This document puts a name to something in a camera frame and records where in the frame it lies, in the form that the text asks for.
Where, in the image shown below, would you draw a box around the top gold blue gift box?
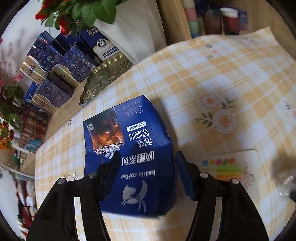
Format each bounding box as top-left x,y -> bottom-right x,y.
20,31 -> 66,85

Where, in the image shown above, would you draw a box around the left gold blue gift box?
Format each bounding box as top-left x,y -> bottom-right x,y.
31,78 -> 73,114

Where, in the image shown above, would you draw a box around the red paper cup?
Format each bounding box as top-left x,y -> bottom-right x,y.
220,8 -> 240,35

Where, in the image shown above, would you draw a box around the right gold blue gift box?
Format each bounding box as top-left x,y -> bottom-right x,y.
51,45 -> 96,88

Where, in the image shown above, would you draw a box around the red rose bouquet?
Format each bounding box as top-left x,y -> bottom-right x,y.
35,0 -> 124,35

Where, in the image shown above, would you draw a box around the blue luckin coffee box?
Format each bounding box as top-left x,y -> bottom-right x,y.
83,95 -> 177,217

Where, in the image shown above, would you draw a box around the striped tin flower box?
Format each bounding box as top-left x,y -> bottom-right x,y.
18,106 -> 48,154

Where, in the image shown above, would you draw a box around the gold embossed tray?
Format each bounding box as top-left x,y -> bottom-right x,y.
79,53 -> 132,106

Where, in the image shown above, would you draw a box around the wooden shelf unit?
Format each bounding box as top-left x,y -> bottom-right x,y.
157,1 -> 295,57

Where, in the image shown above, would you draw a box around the yellow plaid tablecloth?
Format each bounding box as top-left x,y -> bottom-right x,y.
35,27 -> 295,240

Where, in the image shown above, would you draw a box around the blue flat box behind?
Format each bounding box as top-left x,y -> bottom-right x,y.
23,82 -> 38,104

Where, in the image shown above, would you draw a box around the pastel stacked cups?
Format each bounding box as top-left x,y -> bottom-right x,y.
181,0 -> 200,38

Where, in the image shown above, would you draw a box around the gold blue gift box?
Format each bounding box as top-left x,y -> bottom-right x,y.
51,45 -> 96,88
20,31 -> 66,85
31,78 -> 73,114

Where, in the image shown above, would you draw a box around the pink blossom plant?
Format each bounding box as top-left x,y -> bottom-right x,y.
0,37 -> 26,133

